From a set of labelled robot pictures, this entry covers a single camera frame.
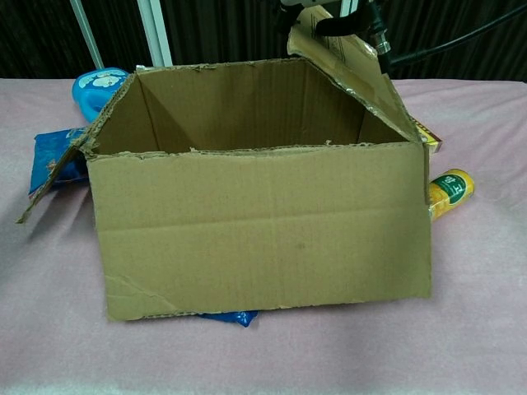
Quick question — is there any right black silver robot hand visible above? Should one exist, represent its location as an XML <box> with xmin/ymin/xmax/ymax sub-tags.
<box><xmin>274</xmin><ymin>0</ymin><xmax>375</xmax><ymax>37</ymax></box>

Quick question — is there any large brown cardboard box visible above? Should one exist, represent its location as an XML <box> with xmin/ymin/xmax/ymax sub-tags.
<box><xmin>16</xmin><ymin>6</ymin><xmax>433</xmax><ymax>322</ymax></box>

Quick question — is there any red yellow small box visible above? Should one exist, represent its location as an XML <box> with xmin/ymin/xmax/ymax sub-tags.
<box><xmin>411</xmin><ymin>118</ymin><xmax>445</xmax><ymax>156</ymax></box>

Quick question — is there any yellow drink can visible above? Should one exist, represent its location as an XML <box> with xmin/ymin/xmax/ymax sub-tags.
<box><xmin>427</xmin><ymin>168</ymin><xmax>476</xmax><ymax>223</ymax></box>

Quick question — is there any pink tablecloth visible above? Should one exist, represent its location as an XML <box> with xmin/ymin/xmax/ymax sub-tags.
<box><xmin>0</xmin><ymin>77</ymin><xmax>527</xmax><ymax>395</ymax></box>

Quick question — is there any small blue packet black stripe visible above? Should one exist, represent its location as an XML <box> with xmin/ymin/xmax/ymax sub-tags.
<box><xmin>193</xmin><ymin>310</ymin><xmax>259</xmax><ymax>329</ymax></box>

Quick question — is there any blue snack bag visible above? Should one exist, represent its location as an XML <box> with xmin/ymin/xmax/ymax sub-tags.
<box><xmin>27</xmin><ymin>128</ymin><xmax>90</xmax><ymax>197</ymax></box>

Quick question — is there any black cable of right hand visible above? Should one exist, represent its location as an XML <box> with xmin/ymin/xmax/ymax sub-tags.
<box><xmin>368</xmin><ymin>3</ymin><xmax>527</xmax><ymax>69</ymax></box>

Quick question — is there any wide white partition post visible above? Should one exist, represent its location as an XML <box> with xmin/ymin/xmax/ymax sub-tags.
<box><xmin>138</xmin><ymin>0</ymin><xmax>173</xmax><ymax>67</ymax></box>

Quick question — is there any thin grey partition post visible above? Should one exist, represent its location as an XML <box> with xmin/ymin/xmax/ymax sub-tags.
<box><xmin>69</xmin><ymin>0</ymin><xmax>104</xmax><ymax>69</ymax></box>

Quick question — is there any blue detergent bottle with handle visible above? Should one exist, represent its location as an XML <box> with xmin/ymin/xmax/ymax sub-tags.
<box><xmin>72</xmin><ymin>67</ymin><xmax>131</xmax><ymax>123</ymax></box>

